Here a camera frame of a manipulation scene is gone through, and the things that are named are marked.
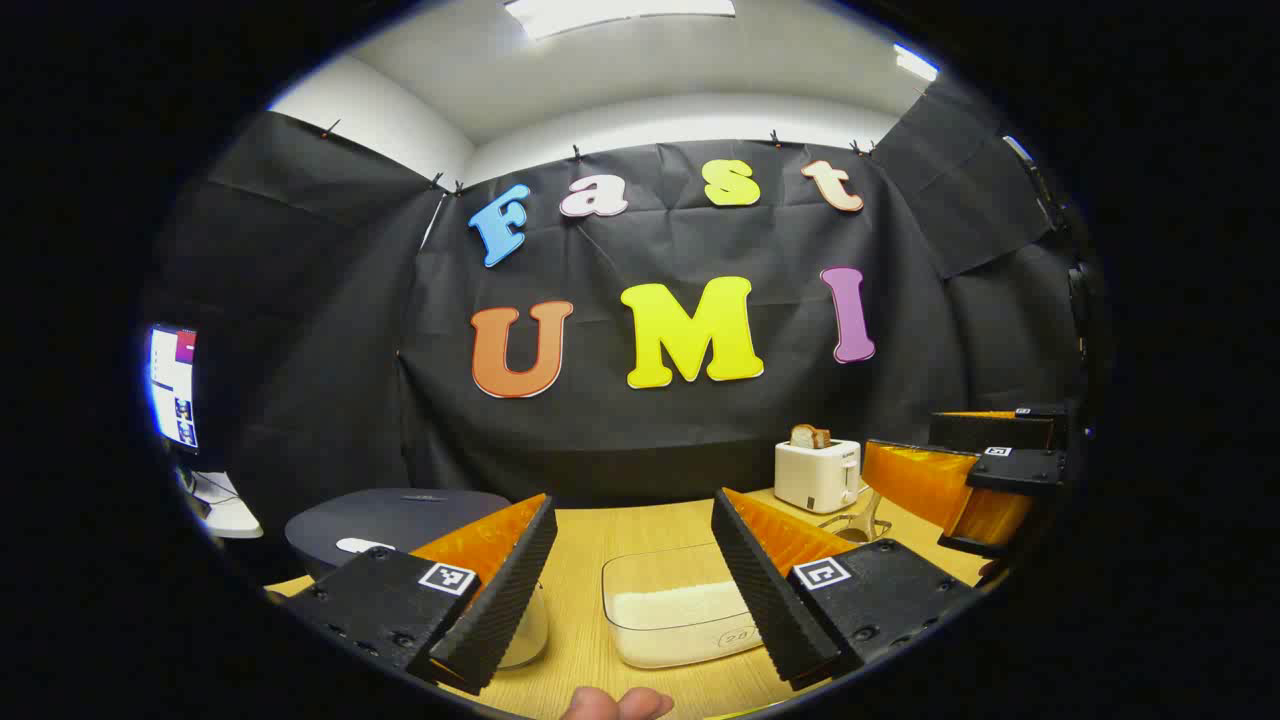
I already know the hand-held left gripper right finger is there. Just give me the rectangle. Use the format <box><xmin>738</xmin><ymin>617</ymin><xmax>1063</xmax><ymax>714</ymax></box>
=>
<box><xmin>711</xmin><ymin>487</ymin><xmax>981</xmax><ymax>692</ymax></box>

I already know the computer monitor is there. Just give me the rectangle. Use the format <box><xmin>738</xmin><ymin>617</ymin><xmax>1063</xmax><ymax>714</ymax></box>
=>
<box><xmin>148</xmin><ymin>324</ymin><xmax>200</xmax><ymax>452</ymax></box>

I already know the clear plastic rice container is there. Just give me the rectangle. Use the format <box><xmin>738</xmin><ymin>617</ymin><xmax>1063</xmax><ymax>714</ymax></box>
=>
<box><xmin>601</xmin><ymin>543</ymin><xmax>776</xmax><ymax>670</ymax></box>

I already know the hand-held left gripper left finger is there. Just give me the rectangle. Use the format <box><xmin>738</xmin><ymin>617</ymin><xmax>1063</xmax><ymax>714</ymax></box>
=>
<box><xmin>265</xmin><ymin>492</ymin><xmax>559</xmax><ymax>697</ymax></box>

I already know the black rice cooker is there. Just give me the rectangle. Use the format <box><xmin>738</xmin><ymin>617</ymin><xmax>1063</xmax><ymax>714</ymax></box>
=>
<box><xmin>285</xmin><ymin>488</ymin><xmax>551</xmax><ymax>671</ymax></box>

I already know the black backdrop cloth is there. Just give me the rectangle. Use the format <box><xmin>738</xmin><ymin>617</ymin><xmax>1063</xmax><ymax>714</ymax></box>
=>
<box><xmin>150</xmin><ymin>70</ymin><xmax>1101</xmax><ymax>511</ymax></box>

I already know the white side table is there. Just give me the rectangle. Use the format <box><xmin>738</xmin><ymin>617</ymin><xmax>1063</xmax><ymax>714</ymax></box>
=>
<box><xmin>185</xmin><ymin>470</ymin><xmax>264</xmax><ymax>541</ymax></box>

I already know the white toaster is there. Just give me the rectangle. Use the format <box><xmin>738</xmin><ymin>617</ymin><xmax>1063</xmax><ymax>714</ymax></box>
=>
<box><xmin>775</xmin><ymin>438</ymin><xmax>863</xmax><ymax>514</ymax></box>

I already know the wire chopstick holder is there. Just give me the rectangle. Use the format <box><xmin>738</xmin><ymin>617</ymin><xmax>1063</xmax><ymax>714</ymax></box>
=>
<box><xmin>820</xmin><ymin>488</ymin><xmax>893</xmax><ymax>546</ymax></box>

